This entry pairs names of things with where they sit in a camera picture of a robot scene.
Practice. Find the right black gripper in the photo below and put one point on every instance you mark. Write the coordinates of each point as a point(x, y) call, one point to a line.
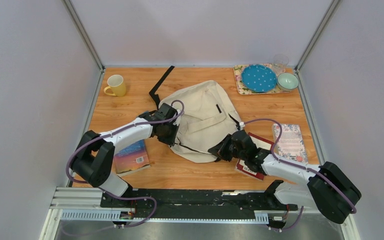
point(220, 150)

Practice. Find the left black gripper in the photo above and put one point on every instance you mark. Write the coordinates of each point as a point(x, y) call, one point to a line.
point(170, 140)

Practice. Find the beige canvas backpack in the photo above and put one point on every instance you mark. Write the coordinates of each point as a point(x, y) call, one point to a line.
point(209, 116)

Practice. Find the blue sunset cover book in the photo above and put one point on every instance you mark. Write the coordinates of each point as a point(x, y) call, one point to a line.
point(131, 159)

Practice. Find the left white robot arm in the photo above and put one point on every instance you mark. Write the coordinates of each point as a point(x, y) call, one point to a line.
point(93, 157)

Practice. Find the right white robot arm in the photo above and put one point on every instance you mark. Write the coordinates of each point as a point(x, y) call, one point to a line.
point(323, 187)

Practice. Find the red white cover book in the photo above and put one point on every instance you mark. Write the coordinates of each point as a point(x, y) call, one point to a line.
point(252, 168)

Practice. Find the yellow mug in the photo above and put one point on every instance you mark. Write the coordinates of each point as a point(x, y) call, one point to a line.
point(115, 86)

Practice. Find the floral cover notebook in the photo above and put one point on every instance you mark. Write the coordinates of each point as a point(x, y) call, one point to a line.
point(291, 144)

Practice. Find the floral tray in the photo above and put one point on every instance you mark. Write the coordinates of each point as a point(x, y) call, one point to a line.
point(237, 70)

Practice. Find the blue dotted plate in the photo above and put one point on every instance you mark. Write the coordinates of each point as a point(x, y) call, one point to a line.
point(259, 78)

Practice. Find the light green bowl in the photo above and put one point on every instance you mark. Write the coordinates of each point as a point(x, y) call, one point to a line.
point(287, 82)

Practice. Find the clear glass cup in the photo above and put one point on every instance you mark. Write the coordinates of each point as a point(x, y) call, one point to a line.
point(279, 64)

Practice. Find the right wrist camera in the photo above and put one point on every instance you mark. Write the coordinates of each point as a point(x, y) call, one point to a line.
point(241, 125)

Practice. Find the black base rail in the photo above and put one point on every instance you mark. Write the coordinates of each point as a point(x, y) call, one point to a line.
point(197, 204)

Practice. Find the left aluminium frame post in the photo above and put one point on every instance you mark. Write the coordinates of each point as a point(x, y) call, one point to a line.
point(68, 4)

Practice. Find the aluminium frame post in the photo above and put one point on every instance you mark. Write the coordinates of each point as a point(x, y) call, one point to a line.
point(68, 4)
point(334, 4)

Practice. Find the right aluminium frame post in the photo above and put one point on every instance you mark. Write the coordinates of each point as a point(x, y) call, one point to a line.
point(334, 4)

